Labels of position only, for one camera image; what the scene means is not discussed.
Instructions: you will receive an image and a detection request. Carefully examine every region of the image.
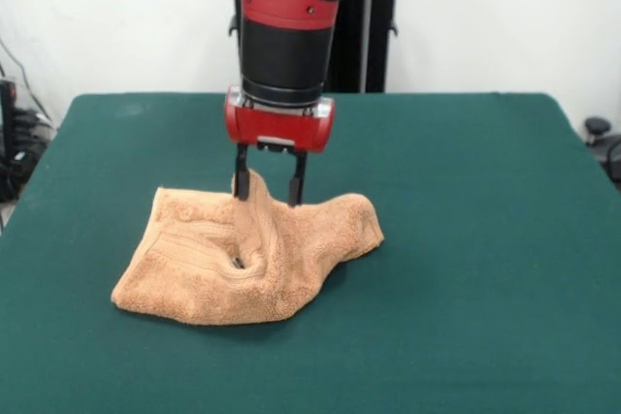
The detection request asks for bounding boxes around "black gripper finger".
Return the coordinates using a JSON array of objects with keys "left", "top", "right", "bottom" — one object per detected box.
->
[
  {"left": 234, "top": 143, "right": 252, "bottom": 202},
  {"left": 286, "top": 150, "right": 309, "bottom": 207}
]

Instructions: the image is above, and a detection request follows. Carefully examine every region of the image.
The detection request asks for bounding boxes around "grey wall cable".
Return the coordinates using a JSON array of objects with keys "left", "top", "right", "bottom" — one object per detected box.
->
[{"left": 0, "top": 38, "right": 52, "bottom": 124}]

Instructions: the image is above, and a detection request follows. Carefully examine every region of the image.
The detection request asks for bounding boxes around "dark green table cloth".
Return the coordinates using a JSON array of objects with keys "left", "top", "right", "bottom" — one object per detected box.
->
[{"left": 0, "top": 91, "right": 621, "bottom": 414}]

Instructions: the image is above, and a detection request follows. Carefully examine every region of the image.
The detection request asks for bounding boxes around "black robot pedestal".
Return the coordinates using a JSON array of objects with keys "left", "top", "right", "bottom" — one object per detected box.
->
[{"left": 227, "top": 0, "right": 419, "bottom": 94}]

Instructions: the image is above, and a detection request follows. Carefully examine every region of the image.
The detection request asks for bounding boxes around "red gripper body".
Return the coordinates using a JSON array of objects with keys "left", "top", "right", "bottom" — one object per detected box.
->
[{"left": 222, "top": 85, "right": 337, "bottom": 154}]

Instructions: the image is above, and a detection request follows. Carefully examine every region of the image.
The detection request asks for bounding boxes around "tan terry towel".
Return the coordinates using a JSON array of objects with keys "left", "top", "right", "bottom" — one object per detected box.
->
[{"left": 111, "top": 169, "right": 385, "bottom": 326}]

